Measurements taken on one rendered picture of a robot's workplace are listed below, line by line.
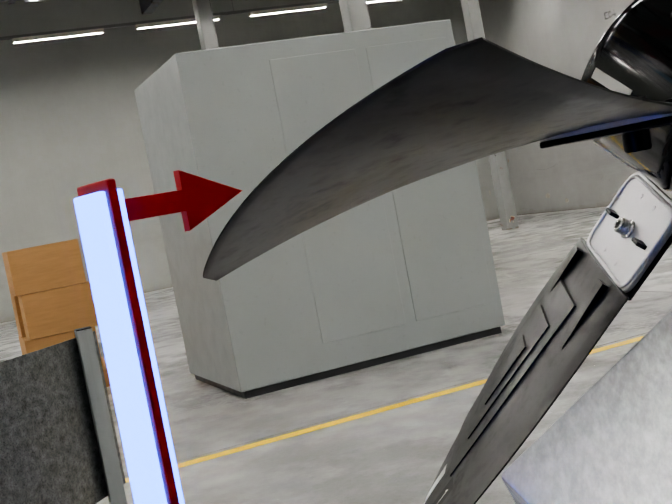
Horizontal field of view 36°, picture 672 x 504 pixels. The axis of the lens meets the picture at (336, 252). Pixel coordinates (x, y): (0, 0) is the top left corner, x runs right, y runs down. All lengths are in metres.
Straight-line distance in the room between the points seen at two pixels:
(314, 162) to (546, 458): 0.22
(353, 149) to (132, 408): 0.15
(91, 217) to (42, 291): 8.14
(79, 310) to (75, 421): 6.00
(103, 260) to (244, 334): 6.28
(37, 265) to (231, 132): 2.47
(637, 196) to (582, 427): 0.21
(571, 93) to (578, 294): 0.28
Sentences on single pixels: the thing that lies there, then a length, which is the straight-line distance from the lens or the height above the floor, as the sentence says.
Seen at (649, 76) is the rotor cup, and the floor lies 1.21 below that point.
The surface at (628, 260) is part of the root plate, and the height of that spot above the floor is 1.09.
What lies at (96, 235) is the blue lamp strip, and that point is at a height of 1.17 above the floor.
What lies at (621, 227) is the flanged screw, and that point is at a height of 1.12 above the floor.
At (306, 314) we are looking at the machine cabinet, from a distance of 6.78.
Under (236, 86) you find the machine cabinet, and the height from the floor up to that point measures 1.99.
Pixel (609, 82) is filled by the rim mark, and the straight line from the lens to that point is 0.68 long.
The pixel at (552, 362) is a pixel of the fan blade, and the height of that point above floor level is 1.04.
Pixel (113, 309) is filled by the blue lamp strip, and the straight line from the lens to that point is 0.38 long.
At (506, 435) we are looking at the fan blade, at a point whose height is 0.99.
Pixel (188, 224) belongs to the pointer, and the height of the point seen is 1.17.
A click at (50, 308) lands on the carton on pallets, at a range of 8.53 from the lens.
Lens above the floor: 1.17
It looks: 3 degrees down
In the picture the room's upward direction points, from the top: 11 degrees counter-clockwise
